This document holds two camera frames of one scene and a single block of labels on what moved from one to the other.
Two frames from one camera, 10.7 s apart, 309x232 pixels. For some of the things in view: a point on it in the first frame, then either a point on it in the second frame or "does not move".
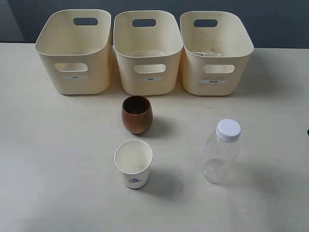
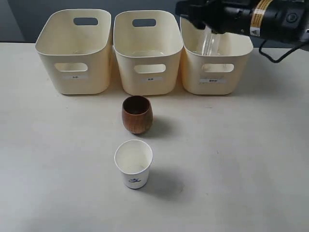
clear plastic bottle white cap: (219, 164) to (211, 44)
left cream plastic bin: (76, 45) does not move
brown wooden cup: (137, 114) does not move
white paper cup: (133, 157) does not move
